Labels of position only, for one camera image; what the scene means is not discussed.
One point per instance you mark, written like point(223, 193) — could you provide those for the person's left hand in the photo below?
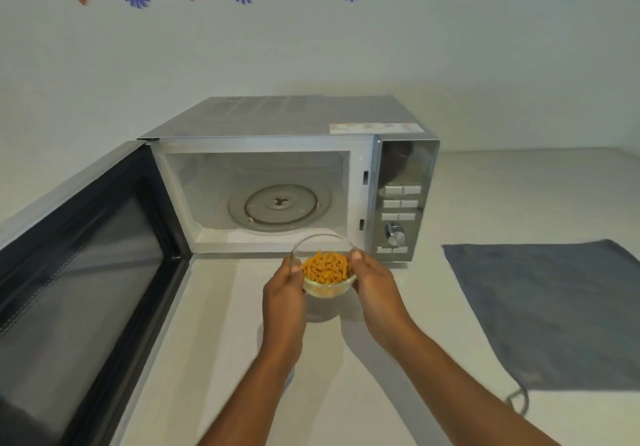
point(282, 300)

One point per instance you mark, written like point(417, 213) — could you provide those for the person's right hand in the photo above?
point(380, 293)

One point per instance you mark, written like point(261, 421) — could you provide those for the person's right thumb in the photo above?
point(358, 259)

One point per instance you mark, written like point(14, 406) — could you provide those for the person's left thumb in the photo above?
point(294, 263)

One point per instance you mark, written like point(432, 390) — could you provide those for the clear glass bowl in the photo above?
point(325, 288)

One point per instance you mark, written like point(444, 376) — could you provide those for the person's left forearm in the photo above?
point(250, 393)

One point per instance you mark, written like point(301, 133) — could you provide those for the person's right forearm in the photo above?
point(465, 390)

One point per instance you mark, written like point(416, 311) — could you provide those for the orange spiral pasta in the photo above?
point(326, 266)

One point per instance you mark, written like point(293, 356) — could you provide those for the glass microwave turntable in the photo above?
point(280, 206)

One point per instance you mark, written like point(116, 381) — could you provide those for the silver microwave oven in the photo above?
point(300, 160)

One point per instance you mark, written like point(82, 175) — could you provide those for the grey cloth mat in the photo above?
point(550, 310)

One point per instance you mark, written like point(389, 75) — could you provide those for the microwave door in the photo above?
point(85, 285)

